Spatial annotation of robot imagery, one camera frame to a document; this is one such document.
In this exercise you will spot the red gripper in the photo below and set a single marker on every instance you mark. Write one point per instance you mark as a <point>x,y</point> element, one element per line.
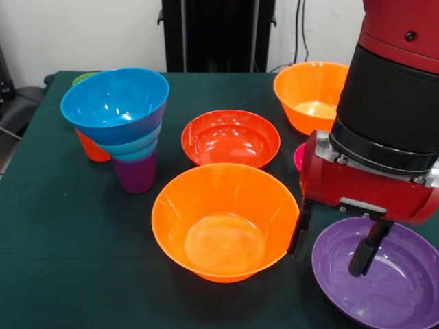
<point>329,181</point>

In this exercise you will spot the purple bowl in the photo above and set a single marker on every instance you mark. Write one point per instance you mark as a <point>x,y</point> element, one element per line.
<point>394,294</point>

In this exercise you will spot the large orange bowl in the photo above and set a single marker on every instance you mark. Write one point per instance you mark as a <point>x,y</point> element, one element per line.
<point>224,222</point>
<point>308,96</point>

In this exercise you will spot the small blue bowl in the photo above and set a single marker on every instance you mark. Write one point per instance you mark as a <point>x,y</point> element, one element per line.
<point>137,150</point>

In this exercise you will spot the large blue bowl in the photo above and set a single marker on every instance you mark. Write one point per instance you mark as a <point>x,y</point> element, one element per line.
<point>113,103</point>

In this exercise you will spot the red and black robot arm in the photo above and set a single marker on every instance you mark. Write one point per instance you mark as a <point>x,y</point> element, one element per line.
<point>387,103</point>

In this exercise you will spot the pink bowl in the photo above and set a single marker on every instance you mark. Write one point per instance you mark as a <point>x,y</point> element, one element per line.
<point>299,157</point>

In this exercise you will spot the red-orange bowl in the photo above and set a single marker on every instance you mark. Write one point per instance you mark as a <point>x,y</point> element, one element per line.
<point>229,138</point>

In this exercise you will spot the dark green tablecloth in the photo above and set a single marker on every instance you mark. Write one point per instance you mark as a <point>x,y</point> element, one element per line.
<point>240,96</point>

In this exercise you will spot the purple cup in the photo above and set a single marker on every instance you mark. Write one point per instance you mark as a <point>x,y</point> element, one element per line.
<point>135,176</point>

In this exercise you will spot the orange cup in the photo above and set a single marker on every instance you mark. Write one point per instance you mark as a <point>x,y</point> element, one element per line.
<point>91,150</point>

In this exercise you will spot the green cup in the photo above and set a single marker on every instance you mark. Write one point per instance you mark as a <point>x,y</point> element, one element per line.
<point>80,78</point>

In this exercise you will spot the black pedestal leg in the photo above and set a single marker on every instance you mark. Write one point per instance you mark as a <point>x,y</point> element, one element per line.
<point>20,103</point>

